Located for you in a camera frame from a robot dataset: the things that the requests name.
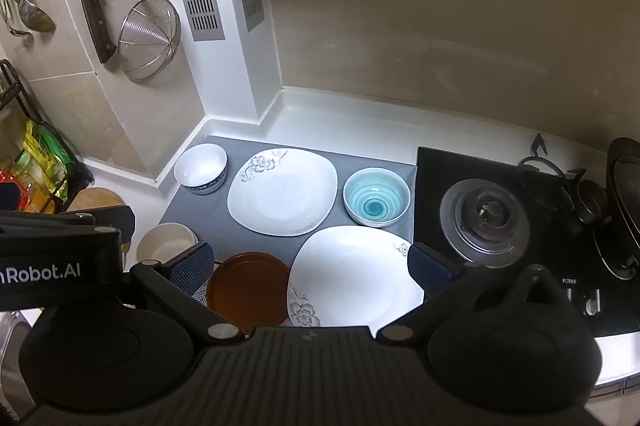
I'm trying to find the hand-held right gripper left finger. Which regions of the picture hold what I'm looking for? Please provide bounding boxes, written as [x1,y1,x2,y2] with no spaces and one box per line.
[125,241,246,343]

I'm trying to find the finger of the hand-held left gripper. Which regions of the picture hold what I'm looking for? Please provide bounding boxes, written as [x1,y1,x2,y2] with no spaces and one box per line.
[75,205,137,253]

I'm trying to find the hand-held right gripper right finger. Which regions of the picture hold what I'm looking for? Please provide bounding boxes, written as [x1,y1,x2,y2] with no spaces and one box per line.
[375,242,567,348]

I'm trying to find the cream round bowl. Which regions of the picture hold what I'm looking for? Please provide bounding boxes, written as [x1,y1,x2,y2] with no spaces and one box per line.
[136,222,199,268]

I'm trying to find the brown round plate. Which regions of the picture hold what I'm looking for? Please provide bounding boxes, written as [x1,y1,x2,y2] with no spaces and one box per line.
[205,251,291,337]

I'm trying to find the white square floral plate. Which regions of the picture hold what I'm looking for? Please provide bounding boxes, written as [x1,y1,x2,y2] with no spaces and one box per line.
[287,225,426,328]
[227,147,339,236]

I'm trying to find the blue spiral bowl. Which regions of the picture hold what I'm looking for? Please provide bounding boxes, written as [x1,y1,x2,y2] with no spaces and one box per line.
[342,167,412,227]

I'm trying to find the white bowl with blue pattern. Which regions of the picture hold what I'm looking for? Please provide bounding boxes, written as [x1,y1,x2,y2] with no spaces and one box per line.
[173,143,229,196]

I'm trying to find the round wooden cutting board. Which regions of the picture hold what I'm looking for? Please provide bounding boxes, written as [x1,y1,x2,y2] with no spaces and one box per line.
[65,187,132,257]

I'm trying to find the grey counter mat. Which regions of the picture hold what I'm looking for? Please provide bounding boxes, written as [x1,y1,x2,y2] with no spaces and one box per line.
[158,135,419,330]

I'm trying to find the metal stove burner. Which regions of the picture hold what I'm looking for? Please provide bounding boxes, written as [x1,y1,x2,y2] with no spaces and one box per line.
[439,178,531,268]

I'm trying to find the green snack packet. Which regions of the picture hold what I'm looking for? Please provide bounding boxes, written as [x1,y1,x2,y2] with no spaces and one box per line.
[21,120,77,203]

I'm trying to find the black gas stove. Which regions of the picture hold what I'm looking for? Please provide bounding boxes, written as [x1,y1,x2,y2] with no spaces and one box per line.
[413,146,640,340]

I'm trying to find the black pot support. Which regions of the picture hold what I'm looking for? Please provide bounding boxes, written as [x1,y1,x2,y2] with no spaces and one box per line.
[516,132,587,217]

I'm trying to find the stove control knob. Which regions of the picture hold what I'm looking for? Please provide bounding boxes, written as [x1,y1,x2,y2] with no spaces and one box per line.
[564,285,602,318]

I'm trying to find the dark wok with lid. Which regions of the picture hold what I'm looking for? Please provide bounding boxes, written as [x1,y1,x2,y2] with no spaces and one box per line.
[592,137,640,282]

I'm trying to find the black wire rack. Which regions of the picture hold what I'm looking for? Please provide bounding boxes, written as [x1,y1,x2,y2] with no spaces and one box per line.
[0,59,96,213]

